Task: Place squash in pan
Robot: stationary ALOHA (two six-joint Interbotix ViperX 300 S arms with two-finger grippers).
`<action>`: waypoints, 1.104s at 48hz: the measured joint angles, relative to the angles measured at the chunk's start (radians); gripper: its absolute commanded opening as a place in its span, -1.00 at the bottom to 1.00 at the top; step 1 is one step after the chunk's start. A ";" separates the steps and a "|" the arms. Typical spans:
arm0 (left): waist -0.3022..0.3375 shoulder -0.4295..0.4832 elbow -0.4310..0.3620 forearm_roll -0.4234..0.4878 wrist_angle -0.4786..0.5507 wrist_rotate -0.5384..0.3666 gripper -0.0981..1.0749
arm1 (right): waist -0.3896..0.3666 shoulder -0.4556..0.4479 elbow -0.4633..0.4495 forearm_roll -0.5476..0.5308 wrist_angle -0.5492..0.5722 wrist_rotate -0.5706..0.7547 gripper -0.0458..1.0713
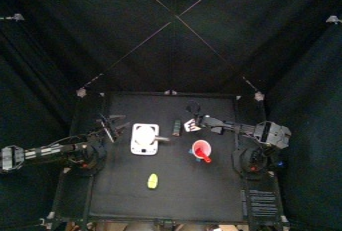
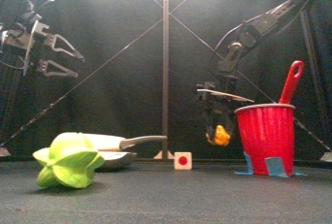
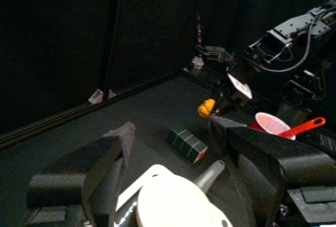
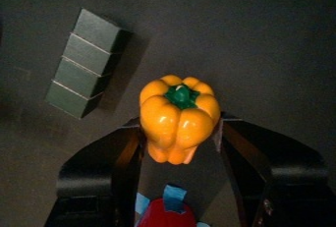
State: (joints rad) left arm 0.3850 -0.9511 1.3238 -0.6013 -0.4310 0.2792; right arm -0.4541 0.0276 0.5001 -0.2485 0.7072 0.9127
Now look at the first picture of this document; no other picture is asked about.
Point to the metal frame corner bracket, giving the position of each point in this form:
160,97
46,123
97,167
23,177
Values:
333,19
15,17
260,96
170,92
81,92

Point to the red toy scoop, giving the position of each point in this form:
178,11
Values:
204,155

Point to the yellow toy squash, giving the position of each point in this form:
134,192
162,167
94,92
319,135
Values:
153,181

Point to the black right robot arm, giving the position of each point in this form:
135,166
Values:
261,138

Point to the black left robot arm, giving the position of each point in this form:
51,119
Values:
49,151

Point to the red plastic cup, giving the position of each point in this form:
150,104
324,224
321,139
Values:
201,148

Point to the dark green toy vegetable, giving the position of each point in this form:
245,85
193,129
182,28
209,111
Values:
177,127

